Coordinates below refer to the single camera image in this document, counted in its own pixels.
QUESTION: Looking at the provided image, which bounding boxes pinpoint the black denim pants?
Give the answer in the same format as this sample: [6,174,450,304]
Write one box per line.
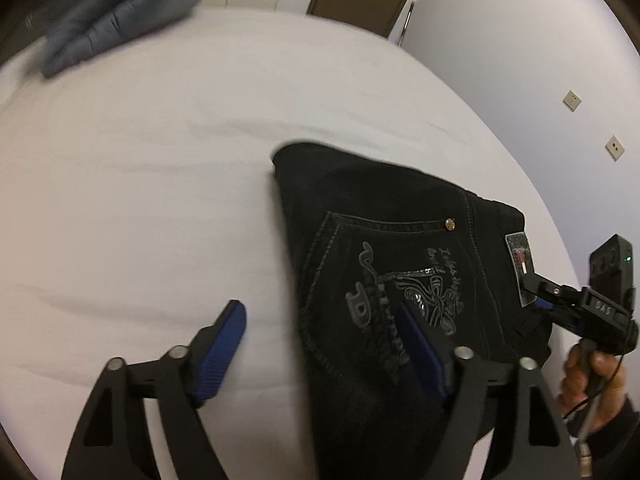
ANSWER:
[272,142,551,479]

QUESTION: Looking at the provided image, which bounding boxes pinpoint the black right sleeve forearm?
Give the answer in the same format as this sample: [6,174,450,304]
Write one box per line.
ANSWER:
[586,399,640,480]

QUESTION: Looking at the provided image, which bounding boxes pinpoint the person's right hand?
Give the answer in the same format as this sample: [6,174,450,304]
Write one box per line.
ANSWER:
[558,343,629,434]

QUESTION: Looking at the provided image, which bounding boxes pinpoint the blue-grey puffer jacket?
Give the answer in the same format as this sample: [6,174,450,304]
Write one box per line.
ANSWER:
[32,0,201,78]

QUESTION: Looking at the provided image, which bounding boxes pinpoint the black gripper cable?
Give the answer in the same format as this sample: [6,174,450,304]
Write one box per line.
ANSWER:
[562,349,629,418]

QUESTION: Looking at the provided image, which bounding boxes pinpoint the beige wall socket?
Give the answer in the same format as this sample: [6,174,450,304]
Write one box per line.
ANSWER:
[605,136,625,160]

